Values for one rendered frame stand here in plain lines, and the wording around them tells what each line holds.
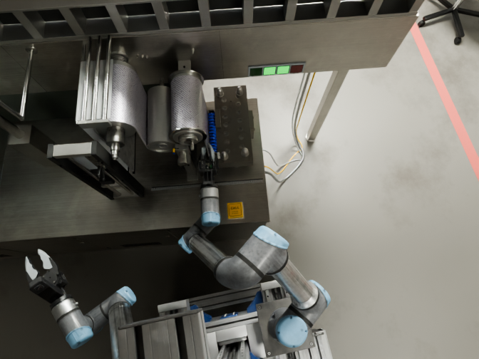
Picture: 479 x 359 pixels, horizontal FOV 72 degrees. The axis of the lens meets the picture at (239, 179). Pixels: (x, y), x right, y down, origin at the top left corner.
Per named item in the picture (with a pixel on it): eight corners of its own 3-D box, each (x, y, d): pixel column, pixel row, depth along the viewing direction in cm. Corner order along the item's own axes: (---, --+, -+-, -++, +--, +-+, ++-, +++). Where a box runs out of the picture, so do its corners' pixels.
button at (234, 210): (228, 219, 154) (227, 217, 151) (227, 204, 156) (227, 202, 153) (243, 217, 154) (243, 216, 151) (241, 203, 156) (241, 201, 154)
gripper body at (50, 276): (42, 283, 120) (57, 310, 117) (30, 280, 112) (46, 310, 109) (62, 269, 122) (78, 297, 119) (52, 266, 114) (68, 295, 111)
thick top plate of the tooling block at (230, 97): (219, 167, 154) (218, 163, 148) (214, 94, 166) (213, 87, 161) (252, 165, 154) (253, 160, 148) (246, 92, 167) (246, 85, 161)
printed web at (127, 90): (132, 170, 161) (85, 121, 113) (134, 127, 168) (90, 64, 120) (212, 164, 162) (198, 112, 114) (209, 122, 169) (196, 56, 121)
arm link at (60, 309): (52, 321, 107) (75, 305, 110) (45, 310, 109) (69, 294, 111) (61, 321, 114) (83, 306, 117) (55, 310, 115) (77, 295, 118)
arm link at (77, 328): (79, 348, 113) (67, 352, 105) (64, 320, 116) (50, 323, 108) (99, 333, 114) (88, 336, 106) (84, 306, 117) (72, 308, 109)
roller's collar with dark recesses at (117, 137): (110, 148, 121) (102, 141, 115) (110, 134, 123) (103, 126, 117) (127, 147, 122) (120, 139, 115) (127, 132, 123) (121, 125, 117)
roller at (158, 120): (151, 153, 141) (143, 142, 130) (151, 102, 149) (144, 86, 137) (179, 151, 141) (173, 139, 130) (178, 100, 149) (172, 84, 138)
